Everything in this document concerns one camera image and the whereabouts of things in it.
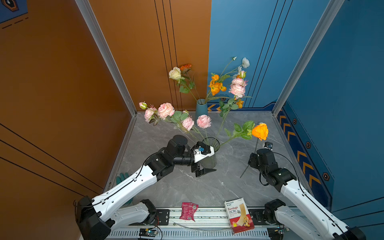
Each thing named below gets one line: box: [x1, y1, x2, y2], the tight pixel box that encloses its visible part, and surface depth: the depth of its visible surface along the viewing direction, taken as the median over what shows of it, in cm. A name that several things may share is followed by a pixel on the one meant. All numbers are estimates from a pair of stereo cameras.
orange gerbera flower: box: [180, 64, 201, 101], surface depth 91 cm
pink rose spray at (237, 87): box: [215, 70, 248, 148], surface depth 70 cm
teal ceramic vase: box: [195, 98, 209, 126], surface depth 101 cm
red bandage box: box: [224, 197, 255, 234], surface depth 72 cm
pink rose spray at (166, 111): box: [139, 102, 207, 144], surface depth 65 cm
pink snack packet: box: [179, 202, 199, 222], surface depth 77 cm
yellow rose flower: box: [219, 120, 269, 151], surface depth 61 cm
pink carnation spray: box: [196, 114, 212, 145], surface depth 75 cm
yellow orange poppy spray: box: [205, 72, 232, 105], surface depth 82 cm
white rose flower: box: [168, 67, 198, 102], surface depth 82 cm
